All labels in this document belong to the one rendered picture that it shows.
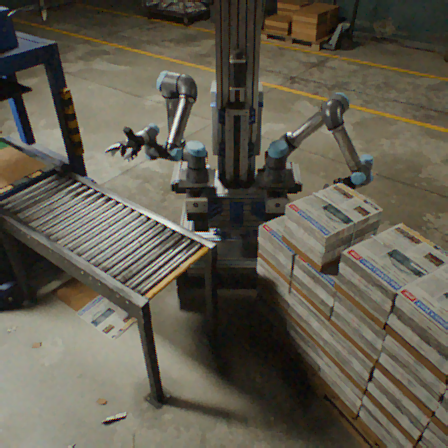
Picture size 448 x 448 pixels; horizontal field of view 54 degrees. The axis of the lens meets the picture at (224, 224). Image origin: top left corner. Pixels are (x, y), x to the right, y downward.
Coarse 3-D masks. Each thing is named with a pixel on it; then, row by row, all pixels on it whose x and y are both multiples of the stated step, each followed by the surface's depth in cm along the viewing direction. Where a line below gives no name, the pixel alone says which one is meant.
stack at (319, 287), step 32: (288, 256) 224; (288, 288) 235; (320, 288) 211; (256, 320) 284; (288, 320) 247; (320, 320) 219; (352, 320) 198; (320, 352) 230; (352, 352) 205; (384, 352) 186; (320, 384) 241; (352, 384) 215; (384, 384) 193; (416, 384) 176; (352, 416) 225; (384, 416) 201; (416, 416) 182
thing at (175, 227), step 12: (60, 168) 293; (84, 180) 281; (96, 192) 274; (108, 192) 270; (132, 204) 260; (156, 216) 250; (180, 228) 242; (192, 240) 235; (204, 240) 234; (216, 252) 235
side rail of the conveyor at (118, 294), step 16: (0, 208) 258; (0, 224) 260; (16, 224) 246; (32, 240) 240; (48, 240) 234; (48, 256) 238; (64, 256) 224; (80, 272) 221; (96, 272) 215; (96, 288) 218; (112, 288) 207; (128, 288) 206; (128, 304) 204; (144, 304) 199; (144, 320) 203
